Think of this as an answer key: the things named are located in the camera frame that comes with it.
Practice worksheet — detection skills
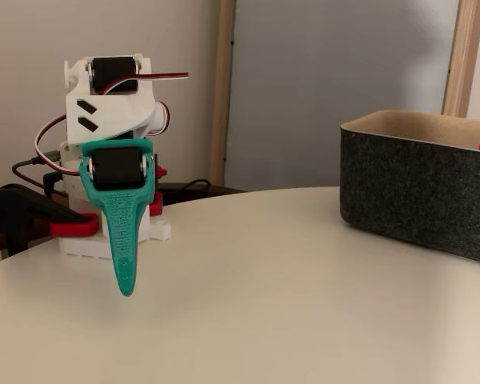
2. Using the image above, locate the dark usb cable grey plug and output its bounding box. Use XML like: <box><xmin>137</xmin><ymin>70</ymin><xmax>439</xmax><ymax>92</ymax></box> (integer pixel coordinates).
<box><xmin>11</xmin><ymin>150</ymin><xmax>62</xmax><ymax>193</ymax></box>

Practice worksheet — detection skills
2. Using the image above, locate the black clamp red pad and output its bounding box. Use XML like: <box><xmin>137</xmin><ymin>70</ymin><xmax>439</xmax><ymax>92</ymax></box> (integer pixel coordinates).
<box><xmin>0</xmin><ymin>182</ymin><xmax>100</xmax><ymax>257</ymax></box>
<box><xmin>148</xmin><ymin>166</ymin><xmax>168</xmax><ymax>217</ymax></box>

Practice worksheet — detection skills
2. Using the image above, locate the dark grey felt bin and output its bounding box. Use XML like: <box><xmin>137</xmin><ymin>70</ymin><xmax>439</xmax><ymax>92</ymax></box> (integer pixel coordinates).
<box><xmin>338</xmin><ymin>110</ymin><xmax>480</xmax><ymax>267</ymax></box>

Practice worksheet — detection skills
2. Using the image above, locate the red white black servo cable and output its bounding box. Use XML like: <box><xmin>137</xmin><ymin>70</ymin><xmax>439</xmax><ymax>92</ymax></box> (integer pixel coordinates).
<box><xmin>102</xmin><ymin>70</ymin><xmax>190</xmax><ymax>95</ymax></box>
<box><xmin>34</xmin><ymin>113</ymin><xmax>83</xmax><ymax>176</ymax></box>

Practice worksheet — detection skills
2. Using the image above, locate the black power plug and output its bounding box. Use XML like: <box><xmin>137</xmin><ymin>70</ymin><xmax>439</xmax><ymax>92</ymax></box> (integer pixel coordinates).
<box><xmin>42</xmin><ymin>170</ymin><xmax>65</xmax><ymax>197</ymax></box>

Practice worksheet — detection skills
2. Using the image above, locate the wooden shelf post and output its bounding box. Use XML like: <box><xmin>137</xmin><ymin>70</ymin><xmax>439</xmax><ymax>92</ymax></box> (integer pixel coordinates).
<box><xmin>207</xmin><ymin>0</ymin><xmax>238</xmax><ymax>187</ymax></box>
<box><xmin>441</xmin><ymin>0</ymin><xmax>480</xmax><ymax>119</ymax></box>

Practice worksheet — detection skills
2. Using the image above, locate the grey board panel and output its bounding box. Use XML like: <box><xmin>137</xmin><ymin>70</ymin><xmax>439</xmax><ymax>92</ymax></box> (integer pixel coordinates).
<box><xmin>223</xmin><ymin>0</ymin><xmax>461</xmax><ymax>192</ymax></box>

